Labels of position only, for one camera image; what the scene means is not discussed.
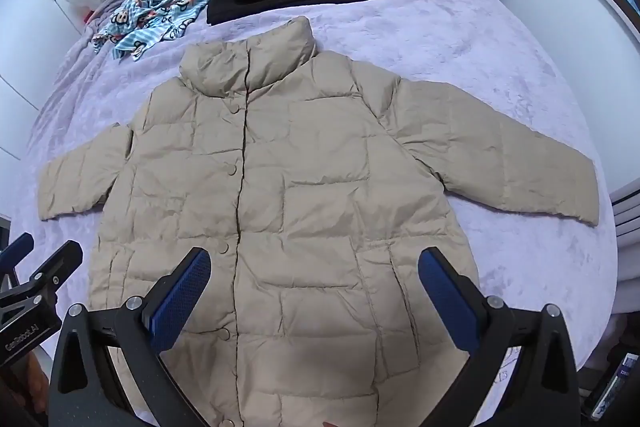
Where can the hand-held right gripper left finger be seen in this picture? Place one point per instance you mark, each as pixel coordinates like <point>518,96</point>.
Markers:
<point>182,292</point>

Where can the blue monkey print garment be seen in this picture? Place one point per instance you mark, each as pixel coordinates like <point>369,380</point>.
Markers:
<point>155,7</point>

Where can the beige puffer jacket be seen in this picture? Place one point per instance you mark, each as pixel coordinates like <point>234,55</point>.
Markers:
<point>325,207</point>

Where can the red box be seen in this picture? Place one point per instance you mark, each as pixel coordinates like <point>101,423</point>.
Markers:
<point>88,17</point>

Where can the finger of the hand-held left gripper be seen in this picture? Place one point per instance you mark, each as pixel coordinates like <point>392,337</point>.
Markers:
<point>55,269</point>
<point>17,252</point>

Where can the purple fleece blanket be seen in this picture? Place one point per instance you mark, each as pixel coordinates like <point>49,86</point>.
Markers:
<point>475,57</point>

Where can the person's left hand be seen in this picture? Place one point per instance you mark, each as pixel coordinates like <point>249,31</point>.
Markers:
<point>36,382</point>

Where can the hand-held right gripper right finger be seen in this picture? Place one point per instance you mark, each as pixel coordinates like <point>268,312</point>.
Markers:
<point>442,292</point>

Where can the white wardrobe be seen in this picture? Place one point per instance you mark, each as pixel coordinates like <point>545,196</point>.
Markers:
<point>30,32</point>

